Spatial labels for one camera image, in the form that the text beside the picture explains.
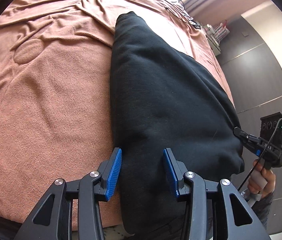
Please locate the person's right hand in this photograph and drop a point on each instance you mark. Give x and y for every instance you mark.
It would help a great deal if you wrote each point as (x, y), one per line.
(261, 181)

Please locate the black long-sleeve sweatshirt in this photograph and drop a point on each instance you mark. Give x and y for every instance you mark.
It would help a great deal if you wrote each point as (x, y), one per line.
(162, 98)

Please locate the white bedside cabinet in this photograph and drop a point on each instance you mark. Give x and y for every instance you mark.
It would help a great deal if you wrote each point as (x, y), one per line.
(213, 41)

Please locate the pink curtain right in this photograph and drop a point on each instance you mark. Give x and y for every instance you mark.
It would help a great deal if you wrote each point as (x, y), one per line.
(213, 12)

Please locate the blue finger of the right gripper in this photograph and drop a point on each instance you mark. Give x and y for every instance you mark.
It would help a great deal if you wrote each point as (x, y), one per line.
(254, 148)
(245, 138)

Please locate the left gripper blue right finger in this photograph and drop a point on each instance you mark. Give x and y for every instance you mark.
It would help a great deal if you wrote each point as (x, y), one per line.
(174, 171)

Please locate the rust orange bed blanket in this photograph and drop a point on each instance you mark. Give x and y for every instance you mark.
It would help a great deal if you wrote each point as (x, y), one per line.
(54, 87)

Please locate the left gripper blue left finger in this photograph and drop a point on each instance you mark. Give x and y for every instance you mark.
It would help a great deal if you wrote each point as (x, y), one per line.
(109, 171)

